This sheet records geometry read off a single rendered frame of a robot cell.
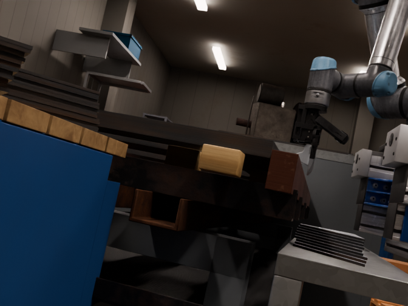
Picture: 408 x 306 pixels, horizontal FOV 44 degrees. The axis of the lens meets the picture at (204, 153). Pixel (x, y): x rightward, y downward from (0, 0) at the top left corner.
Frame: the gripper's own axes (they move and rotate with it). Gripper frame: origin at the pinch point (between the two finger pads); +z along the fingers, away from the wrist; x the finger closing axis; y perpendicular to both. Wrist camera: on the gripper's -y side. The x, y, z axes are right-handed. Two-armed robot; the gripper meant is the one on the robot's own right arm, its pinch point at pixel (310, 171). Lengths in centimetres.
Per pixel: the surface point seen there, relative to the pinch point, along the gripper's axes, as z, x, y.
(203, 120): -132, -828, 253
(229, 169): 9, 82, 9
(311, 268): 20, 84, -5
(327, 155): -16, -82, -4
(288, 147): -16, -82, 14
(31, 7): -126, -254, 291
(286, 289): 24, 84, -2
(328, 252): 19, 67, -7
